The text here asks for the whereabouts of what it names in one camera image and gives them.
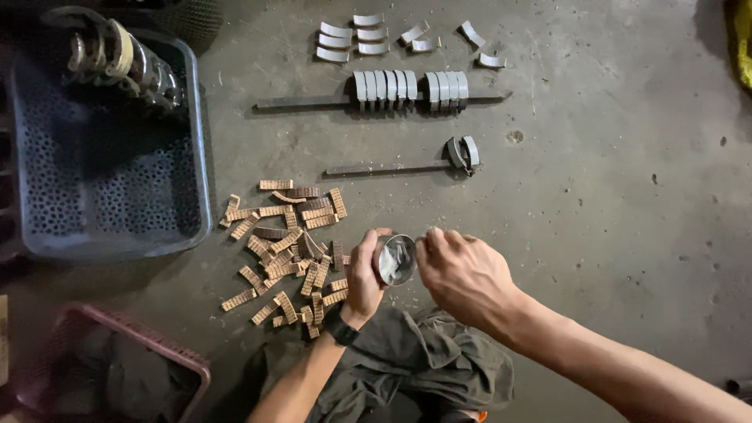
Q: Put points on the person's left hand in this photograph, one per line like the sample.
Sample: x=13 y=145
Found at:
x=359 y=282

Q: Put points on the person's right hand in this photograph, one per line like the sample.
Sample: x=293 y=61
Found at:
x=470 y=276

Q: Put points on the person's left fingers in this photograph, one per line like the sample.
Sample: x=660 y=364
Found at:
x=371 y=241

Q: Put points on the shiny curved metal shoe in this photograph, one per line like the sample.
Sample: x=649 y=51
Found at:
x=396 y=261

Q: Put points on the short dark metal bar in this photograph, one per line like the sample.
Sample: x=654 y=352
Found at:
x=382 y=169

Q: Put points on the pile of brown lining strips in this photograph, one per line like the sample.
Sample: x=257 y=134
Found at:
x=288 y=252

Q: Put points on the black wristband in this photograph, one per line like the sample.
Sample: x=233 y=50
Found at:
x=341 y=329

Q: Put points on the grey curved metal shoe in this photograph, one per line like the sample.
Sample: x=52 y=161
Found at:
x=471 y=151
x=456 y=154

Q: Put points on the person's grey trousers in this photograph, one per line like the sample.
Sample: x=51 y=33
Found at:
x=423 y=364

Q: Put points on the long dark metal bar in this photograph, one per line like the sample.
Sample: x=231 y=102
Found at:
x=294 y=104

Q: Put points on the row of upright grey shoes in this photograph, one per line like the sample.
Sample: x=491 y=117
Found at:
x=408 y=88

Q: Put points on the scattered flat grey shoes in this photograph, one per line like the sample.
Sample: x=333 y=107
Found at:
x=376 y=38

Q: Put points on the orange sandal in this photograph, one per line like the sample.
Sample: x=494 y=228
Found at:
x=482 y=416

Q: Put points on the blue perforated plastic basket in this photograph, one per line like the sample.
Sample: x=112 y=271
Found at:
x=106 y=176

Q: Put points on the dark cloth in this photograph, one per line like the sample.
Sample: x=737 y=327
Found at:
x=123 y=376

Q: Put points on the pink plastic basket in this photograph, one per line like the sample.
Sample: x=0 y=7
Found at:
x=111 y=364

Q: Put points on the black mesh basket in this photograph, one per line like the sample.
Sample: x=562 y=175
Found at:
x=176 y=15

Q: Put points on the brown cardboard piece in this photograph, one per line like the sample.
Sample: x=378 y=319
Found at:
x=3 y=341

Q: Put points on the yellow bag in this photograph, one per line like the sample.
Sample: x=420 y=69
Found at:
x=741 y=41

